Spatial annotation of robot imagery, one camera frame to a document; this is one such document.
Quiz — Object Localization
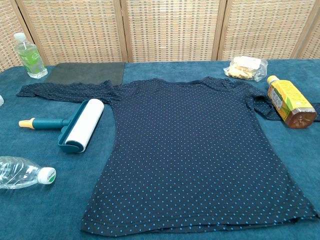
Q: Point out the green label water bottle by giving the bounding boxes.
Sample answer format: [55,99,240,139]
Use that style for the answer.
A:
[13,32,49,79]

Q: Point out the clear crushed water bottle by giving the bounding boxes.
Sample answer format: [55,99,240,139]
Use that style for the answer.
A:
[0,155,57,190]

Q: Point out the teal lint roller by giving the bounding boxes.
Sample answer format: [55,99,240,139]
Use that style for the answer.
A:
[18,98,105,154]

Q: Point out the yellow label tea bottle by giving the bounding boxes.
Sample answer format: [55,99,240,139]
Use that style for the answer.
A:
[266,75,318,130]

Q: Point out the dark blue dotted shirt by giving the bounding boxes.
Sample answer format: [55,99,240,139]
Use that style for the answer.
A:
[16,77,320,237]

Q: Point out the bagged biscuits packet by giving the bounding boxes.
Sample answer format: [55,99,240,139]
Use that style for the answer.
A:
[223,55,269,83]

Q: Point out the dark grey mat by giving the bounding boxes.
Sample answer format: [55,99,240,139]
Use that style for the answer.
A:
[45,62,126,86]

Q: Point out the teal table cloth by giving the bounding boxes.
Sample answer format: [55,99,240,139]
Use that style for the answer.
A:
[0,58,320,240]

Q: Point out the woven rattan folding screen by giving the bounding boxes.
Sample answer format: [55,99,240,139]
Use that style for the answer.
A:
[0,0,320,74]

